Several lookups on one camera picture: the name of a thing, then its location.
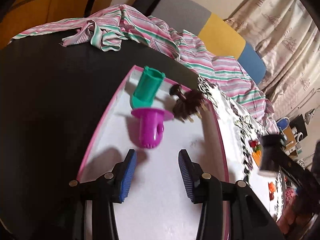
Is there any orange plastic boat toy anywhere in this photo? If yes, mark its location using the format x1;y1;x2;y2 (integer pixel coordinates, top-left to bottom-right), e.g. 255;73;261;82
252;150;262;167

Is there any orange cube block toy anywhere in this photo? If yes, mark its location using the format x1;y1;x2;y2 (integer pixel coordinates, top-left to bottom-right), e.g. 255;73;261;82
268;182;276;201

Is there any magenta plastic mould toy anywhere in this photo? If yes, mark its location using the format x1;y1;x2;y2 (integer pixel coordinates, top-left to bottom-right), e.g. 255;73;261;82
131;108;174;148

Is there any dark brown wooden toy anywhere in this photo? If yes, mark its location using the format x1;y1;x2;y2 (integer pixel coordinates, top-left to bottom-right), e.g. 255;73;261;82
169;84;208;122

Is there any green plastic cylinder toy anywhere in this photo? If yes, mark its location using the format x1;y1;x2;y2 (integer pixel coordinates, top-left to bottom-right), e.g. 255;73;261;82
130;66;165;109

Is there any red shiny capsule toy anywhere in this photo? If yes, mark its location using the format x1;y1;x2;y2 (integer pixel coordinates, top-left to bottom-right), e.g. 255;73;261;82
249;140;259;148

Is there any cluttered shelf with items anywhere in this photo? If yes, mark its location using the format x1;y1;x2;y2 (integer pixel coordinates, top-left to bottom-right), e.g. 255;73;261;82
283;106;319;170

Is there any blue round container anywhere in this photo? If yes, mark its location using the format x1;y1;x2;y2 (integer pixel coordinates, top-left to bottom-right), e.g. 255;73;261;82
276;117;290;131

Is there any white floral embroidered tablecloth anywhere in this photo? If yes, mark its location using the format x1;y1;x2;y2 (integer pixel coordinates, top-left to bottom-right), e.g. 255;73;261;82
197;76;284;220

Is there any pink white tray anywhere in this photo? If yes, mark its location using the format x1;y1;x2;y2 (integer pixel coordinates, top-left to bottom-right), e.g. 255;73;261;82
78;66;229;239

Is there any grey yellow blue chair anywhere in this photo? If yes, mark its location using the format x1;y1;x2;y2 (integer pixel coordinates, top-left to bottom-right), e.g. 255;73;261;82
132;0;266;84

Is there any beige patterned curtain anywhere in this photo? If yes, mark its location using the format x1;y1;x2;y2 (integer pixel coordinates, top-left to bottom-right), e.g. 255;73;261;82
226;0;319;117

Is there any pink green striped cloth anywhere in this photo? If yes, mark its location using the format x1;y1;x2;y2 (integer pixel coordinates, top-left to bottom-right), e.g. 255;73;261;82
13;4;279;133

